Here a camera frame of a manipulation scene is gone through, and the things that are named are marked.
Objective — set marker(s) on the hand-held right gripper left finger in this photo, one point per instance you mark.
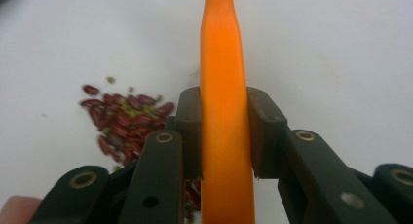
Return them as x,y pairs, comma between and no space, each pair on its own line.
188,130

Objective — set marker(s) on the pile of red beans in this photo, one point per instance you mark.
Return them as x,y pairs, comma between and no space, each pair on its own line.
126,120

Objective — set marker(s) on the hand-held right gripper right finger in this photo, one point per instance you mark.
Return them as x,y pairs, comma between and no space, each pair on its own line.
266,133

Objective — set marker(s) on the orange brush with grey bristles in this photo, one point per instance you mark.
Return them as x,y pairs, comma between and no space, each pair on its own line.
225,113

